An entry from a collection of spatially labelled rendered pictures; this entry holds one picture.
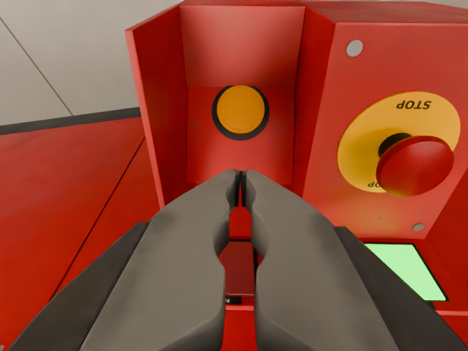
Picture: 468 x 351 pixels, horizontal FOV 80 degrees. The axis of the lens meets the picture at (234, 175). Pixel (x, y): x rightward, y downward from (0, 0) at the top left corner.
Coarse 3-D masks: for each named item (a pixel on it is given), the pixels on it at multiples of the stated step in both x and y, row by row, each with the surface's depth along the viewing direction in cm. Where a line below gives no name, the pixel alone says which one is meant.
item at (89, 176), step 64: (0, 128) 102; (64, 128) 92; (128, 128) 84; (0, 192) 65; (64, 192) 61; (128, 192) 57; (0, 256) 48; (64, 256) 46; (448, 256) 36; (0, 320) 38; (448, 320) 30
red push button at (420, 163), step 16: (384, 144) 17; (400, 144) 15; (416, 144) 15; (432, 144) 15; (384, 160) 16; (400, 160) 15; (416, 160) 15; (432, 160) 15; (448, 160) 15; (384, 176) 16; (400, 176) 16; (416, 176) 15; (432, 176) 15; (400, 192) 16; (416, 192) 16
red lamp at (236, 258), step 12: (228, 252) 21; (240, 252) 21; (252, 252) 21; (228, 264) 20; (240, 264) 20; (252, 264) 20; (228, 276) 20; (240, 276) 20; (252, 276) 20; (228, 288) 19; (240, 288) 19; (252, 288) 19
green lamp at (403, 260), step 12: (384, 252) 21; (396, 252) 21; (408, 252) 21; (396, 264) 20; (408, 264) 20; (420, 264) 20; (408, 276) 20; (420, 276) 20; (420, 288) 19; (432, 288) 19
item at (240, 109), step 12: (228, 96) 22; (240, 96) 22; (252, 96) 22; (228, 108) 22; (240, 108) 22; (252, 108) 22; (264, 108) 22; (228, 120) 22; (240, 120) 22; (252, 120) 22; (240, 132) 22
